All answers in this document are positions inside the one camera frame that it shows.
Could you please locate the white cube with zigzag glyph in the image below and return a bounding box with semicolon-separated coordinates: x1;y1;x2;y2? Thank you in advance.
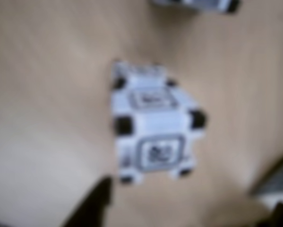
149;0;241;15

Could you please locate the white cube with looped glyph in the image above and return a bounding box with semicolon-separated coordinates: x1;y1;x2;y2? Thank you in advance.
110;78;209;186

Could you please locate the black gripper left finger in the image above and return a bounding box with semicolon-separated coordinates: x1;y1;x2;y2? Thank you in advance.
60;176;114;227

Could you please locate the white cube with arrowhead glyph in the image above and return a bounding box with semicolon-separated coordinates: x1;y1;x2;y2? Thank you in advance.
111;60;167;82

